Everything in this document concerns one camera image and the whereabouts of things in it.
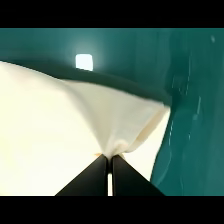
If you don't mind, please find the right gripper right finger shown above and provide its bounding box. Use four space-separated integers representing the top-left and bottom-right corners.
111 155 165 197

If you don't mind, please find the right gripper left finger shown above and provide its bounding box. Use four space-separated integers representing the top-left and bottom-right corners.
54 154 109 197

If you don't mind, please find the cream garment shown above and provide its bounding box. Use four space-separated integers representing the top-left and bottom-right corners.
0 60 172 197

